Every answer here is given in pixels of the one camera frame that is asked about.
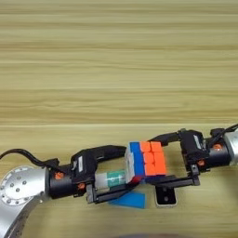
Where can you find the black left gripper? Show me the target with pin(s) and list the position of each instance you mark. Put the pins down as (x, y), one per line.
(60, 186)

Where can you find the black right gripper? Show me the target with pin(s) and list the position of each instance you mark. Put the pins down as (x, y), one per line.
(217, 156)

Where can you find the multicoloured puzzle cube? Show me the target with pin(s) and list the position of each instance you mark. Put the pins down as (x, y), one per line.
(148, 161)

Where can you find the blue rectangular eraser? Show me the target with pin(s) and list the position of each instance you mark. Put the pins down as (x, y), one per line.
(134, 200)

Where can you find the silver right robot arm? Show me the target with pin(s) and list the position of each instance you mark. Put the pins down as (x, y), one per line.
(233, 148)

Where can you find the green and white glue stick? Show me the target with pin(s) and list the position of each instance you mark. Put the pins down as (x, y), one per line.
(113, 179)

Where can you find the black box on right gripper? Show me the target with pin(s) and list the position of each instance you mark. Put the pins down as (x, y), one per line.
(193, 148)

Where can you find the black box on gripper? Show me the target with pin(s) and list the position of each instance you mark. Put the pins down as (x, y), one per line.
(193, 148)
(85, 164)

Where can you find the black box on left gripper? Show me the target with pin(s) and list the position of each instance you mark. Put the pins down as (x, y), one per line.
(85, 164)

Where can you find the small black square block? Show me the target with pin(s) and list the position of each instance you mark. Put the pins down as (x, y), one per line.
(165, 198)

